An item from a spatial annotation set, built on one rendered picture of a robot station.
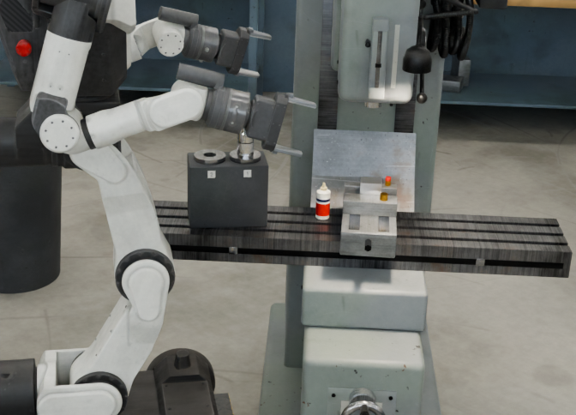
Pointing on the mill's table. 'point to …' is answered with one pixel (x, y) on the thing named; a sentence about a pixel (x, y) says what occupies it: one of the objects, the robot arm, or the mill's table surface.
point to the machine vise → (369, 229)
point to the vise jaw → (369, 205)
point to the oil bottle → (322, 202)
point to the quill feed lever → (422, 77)
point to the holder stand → (227, 189)
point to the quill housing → (349, 35)
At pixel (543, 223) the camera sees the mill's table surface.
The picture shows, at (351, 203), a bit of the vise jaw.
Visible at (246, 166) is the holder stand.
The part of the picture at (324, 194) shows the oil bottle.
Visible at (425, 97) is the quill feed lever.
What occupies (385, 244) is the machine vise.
